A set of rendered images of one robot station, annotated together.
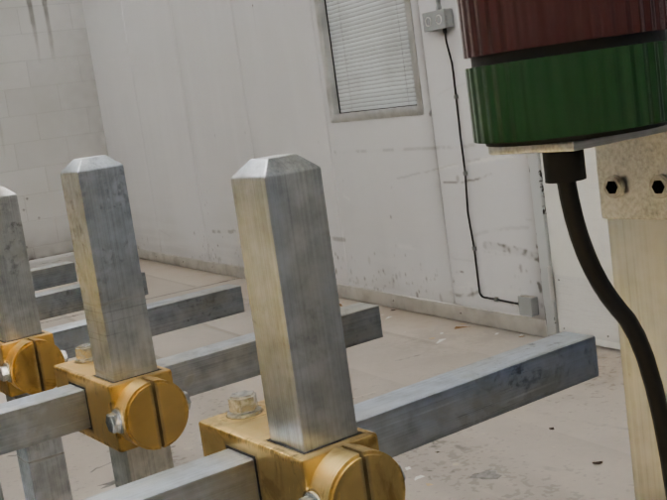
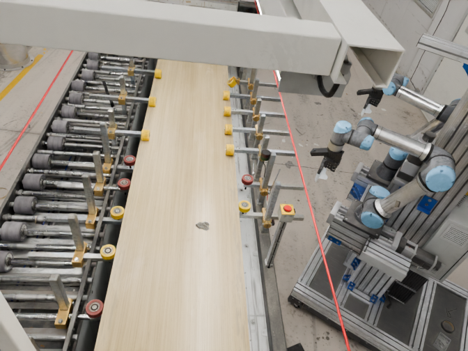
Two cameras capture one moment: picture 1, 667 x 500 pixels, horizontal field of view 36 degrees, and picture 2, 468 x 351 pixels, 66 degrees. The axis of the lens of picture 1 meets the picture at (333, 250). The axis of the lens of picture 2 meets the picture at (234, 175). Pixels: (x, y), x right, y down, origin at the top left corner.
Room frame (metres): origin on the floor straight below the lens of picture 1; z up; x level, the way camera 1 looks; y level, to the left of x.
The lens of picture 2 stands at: (-1.42, -0.66, 2.61)
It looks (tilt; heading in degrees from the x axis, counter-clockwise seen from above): 43 degrees down; 24
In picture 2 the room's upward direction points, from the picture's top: 10 degrees clockwise
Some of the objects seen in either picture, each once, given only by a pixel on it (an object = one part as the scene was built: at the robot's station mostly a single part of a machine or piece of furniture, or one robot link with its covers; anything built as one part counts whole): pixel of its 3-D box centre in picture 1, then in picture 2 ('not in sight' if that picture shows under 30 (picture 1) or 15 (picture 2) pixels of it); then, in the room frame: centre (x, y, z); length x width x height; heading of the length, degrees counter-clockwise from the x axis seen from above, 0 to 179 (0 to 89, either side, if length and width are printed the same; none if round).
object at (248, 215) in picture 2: not in sight; (271, 216); (0.18, -0.27, 0.80); 0.43 x 0.03 x 0.04; 124
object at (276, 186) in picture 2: not in sight; (269, 209); (0.13, -0.26, 0.92); 0.03 x 0.03 x 0.48; 34
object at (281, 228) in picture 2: not in sight; (276, 242); (-0.09, -0.40, 0.93); 0.05 x 0.04 x 0.45; 34
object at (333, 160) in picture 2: not in sight; (331, 157); (0.16, -0.48, 1.46); 0.09 x 0.08 x 0.12; 89
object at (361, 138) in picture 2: not in sight; (361, 138); (0.19, -0.58, 1.61); 0.11 x 0.11 x 0.08; 6
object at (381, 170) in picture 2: not in sight; (389, 168); (0.83, -0.80, 1.09); 0.15 x 0.15 x 0.10
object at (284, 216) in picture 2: not in sight; (285, 213); (-0.09, -0.40, 1.18); 0.07 x 0.07 x 0.08; 34
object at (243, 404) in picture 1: (243, 403); not in sight; (0.60, 0.07, 0.98); 0.02 x 0.02 x 0.01
